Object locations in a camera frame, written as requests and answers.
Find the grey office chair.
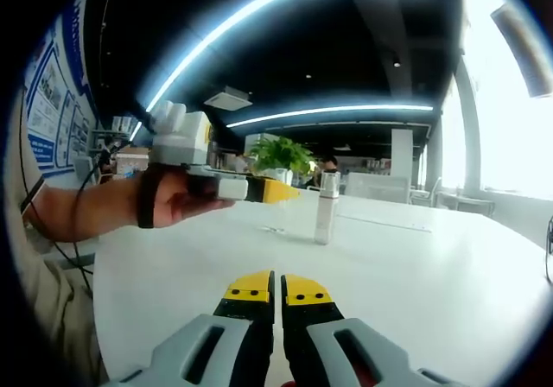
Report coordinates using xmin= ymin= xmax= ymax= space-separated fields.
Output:
xmin=73 ymin=155 xmax=100 ymax=185

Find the wide clear bottle cover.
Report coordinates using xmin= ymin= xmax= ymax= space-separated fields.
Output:
xmin=321 ymin=169 xmax=341 ymax=200

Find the person in beige shirt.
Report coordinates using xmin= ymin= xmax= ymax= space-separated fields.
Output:
xmin=8 ymin=92 xmax=109 ymax=387

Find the clear pump bottle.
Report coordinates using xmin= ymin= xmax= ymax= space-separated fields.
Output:
xmin=260 ymin=200 xmax=296 ymax=234

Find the white office chair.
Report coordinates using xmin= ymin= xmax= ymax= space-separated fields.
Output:
xmin=345 ymin=171 xmax=411 ymax=205

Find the black wrist strap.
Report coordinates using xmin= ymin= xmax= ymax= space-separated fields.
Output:
xmin=137 ymin=171 xmax=168 ymax=230

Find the white table cable cover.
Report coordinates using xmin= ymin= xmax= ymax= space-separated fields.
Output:
xmin=336 ymin=213 xmax=433 ymax=233

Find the white pump bottle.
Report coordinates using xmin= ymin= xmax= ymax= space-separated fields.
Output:
xmin=314 ymin=169 xmax=341 ymax=246

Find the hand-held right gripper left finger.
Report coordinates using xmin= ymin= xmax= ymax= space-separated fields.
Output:
xmin=107 ymin=269 xmax=277 ymax=387

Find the brown cardboard box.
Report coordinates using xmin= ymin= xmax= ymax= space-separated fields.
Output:
xmin=116 ymin=144 xmax=150 ymax=168

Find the thin black cable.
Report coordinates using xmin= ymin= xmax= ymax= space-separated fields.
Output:
xmin=544 ymin=213 xmax=553 ymax=284

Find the blue white wall poster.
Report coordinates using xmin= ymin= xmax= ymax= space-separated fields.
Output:
xmin=23 ymin=0 xmax=99 ymax=174

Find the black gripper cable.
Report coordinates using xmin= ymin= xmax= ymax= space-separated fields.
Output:
xmin=73 ymin=144 xmax=114 ymax=297

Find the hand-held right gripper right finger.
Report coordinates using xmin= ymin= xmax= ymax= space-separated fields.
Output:
xmin=280 ymin=273 xmax=459 ymax=387

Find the wall shelf with white boxes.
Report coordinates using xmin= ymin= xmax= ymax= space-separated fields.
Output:
xmin=88 ymin=115 xmax=133 ymax=144

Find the potted green plant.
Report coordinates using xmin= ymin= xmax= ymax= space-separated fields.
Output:
xmin=248 ymin=136 xmax=316 ymax=187

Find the person's left hand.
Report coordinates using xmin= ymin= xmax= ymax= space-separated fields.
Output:
xmin=149 ymin=170 xmax=238 ymax=229

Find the window side counter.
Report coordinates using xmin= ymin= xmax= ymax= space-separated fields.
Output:
xmin=440 ymin=192 xmax=496 ymax=215

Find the ceiling air conditioner unit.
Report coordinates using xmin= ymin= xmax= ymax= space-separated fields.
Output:
xmin=203 ymin=86 xmax=253 ymax=111

